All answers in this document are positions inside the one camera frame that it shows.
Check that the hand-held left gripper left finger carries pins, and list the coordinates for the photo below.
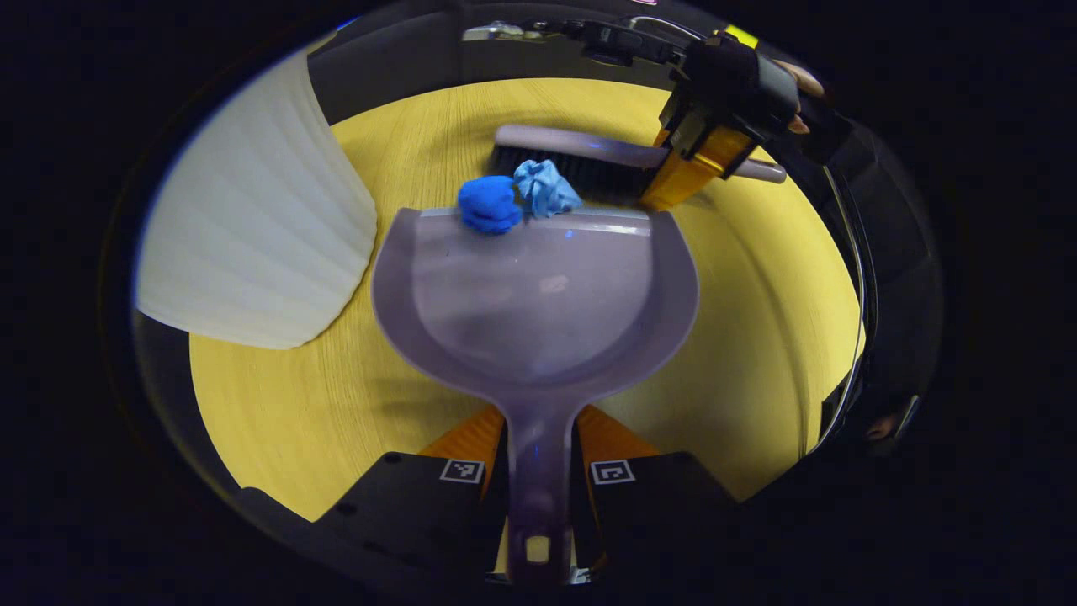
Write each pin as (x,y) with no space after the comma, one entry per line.
(421,513)

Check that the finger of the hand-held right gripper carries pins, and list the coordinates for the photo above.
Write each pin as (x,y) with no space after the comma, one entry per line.
(690,177)
(690,130)

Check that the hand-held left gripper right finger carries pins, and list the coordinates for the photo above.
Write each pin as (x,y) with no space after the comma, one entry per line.
(648,505)

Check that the lilac small broom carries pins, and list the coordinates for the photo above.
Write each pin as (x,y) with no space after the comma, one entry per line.
(572,145)

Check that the light blue paper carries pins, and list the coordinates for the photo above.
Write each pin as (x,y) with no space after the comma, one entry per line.
(547,189)

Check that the lilac plastic dustpan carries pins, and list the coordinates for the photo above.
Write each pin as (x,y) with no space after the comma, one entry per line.
(538,303)

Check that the dark blue paper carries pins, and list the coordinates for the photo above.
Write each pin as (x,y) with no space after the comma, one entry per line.
(490,204)

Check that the white ribbed garbage bin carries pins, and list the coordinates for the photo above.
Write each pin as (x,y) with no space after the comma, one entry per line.
(252,219)

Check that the wooden desktop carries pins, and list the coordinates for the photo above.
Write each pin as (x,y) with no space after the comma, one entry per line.
(757,320)

